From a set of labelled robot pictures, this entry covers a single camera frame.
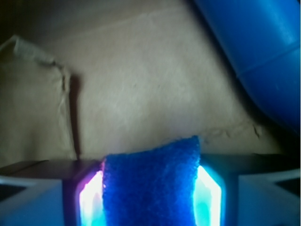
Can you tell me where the blue plastic bottle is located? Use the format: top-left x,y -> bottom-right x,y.
196,0 -> 301,134

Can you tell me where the blue sponge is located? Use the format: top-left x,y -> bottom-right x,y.
103,136 -> 200,226

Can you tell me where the brown paper bag tray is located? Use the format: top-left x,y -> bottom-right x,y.
0,0 -> 300,166

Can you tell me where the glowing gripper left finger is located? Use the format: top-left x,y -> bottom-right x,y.
0,160 -> 106,226

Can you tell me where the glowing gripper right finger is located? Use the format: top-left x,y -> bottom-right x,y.
194,154 -> 301,226

